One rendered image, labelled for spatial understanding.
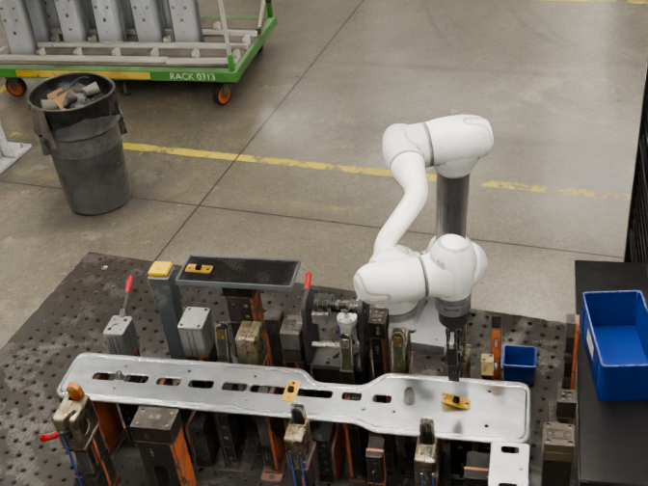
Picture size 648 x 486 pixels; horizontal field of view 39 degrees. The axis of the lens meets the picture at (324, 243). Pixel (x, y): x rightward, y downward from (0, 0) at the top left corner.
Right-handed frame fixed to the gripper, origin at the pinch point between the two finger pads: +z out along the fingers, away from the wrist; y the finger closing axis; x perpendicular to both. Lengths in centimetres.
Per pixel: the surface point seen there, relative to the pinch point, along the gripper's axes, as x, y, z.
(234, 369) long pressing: -65, -7, 14
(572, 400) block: 30.7, 3.0, 6.3
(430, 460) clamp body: -4.0, 24.3, 9.7
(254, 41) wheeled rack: -179, -406, 88
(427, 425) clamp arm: -5.2, 18.4, 3.5
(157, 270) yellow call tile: -96, -32, -2
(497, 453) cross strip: 12.2, 16.4, 14.1
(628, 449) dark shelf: 44.4, 13.9, 11.1
